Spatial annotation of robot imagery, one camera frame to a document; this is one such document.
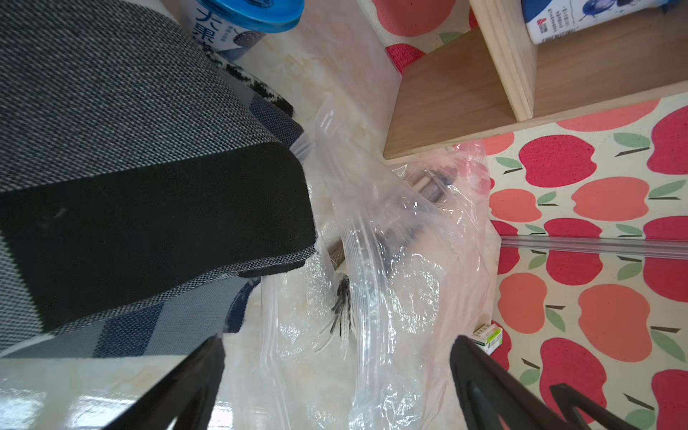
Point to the clear plastic vacuum bag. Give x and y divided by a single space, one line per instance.
405 262

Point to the blue lid cup on shelf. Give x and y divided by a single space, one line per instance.
551 19

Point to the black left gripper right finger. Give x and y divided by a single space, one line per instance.
491 398

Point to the green white small box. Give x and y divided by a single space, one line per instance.
488 337

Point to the black white checked scarf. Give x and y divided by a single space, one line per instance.
108 50

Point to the wooden two-tier shelf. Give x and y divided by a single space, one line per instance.
494 80

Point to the dark plaid grey scarf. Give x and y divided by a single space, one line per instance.
161 328

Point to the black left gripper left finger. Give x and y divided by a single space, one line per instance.
184 398

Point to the blue lid cup on table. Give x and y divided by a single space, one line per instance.
230 28

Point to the houndstooth black white scarf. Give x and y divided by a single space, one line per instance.
255 84

